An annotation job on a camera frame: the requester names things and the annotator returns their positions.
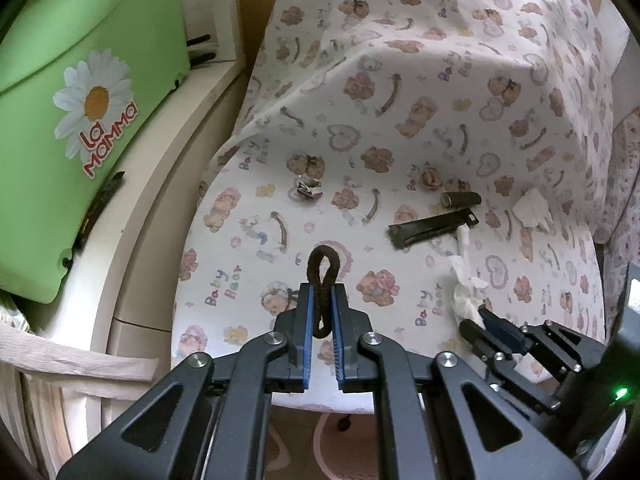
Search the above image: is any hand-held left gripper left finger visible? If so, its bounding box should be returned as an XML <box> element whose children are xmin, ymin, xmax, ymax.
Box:
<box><xmin>56</xmin><ymin>283</ymin><xmax>316</xmax><ymax>480</ymax></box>

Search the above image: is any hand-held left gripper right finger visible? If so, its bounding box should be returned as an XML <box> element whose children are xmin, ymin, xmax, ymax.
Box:
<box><xmin>329</xmin><ymin>284</ymin><xmax>584</xmax><ymax>480</ymax></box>

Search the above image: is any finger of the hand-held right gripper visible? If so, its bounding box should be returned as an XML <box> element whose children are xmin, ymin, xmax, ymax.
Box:
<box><xmin>458</xmin><ymin>320</ymin><xmax>567</xmax><ymax>414</ymax></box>
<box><xmin>477</xmin><ymin>306</ymin><xmax>607</xmax><ymax>377</ymax></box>

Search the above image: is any brown hair tie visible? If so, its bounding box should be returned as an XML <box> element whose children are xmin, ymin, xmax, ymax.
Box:
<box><xmin>305</xmin><ymin>244</ymin><xmax>342</xmax><ymax>339</ymax></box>

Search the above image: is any twisted white tissue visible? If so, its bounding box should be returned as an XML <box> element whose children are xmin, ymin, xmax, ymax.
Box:
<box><xmin>447</xmin><ymin>224</ymin><xmax>489</xmax><ymax>324</ymax></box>

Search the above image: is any black plastic bar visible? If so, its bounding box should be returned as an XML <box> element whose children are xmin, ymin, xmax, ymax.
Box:
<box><xmin>388</xmin><ymin>208</ymin><xmax>480</xmax><ymax>250</ymax></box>

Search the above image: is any brown cylinder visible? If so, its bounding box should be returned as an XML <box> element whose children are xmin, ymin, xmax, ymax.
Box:
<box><xmin>439</xmin><ymin>191</ymin><xmax>483</xmax><ymax>209</ymax></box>

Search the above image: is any small silver black wrapper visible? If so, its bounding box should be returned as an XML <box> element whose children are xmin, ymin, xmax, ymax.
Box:
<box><xmin>295</xmin><ymin>175</ymin><xmax>324</xmax><ymax>201</ymax></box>

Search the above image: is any floral printed cloth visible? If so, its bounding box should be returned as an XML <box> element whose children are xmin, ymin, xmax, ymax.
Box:
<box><xmin>594</xmin><ymin>106</ymin><xmax>640</xmax><ymax>262</ymax></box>

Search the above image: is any bear printed white cloth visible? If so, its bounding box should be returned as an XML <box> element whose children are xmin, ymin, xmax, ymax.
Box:
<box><xmin>170</xmin><ymin>0</ymin><xmax>622</xmax><ymax>414</ymax></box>

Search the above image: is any pale pink towel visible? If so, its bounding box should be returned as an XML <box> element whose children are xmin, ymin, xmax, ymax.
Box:
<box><xmin>0</xmin><ymin>322</ymin><xmax>172</xmax><ymax>387</ymax></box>

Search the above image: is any green plastic box with daisy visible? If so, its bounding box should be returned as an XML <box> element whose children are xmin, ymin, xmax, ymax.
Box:
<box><xmin>0</xmin><ymin>0</ymin><xmax>192</xmax><ymax>306</ymax></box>

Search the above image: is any cream curved frame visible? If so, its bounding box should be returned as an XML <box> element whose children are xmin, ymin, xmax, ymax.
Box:
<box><xmin>97</xmin><ymin>55</ymin><xmax>253</xmax><ymax>373</ymax></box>

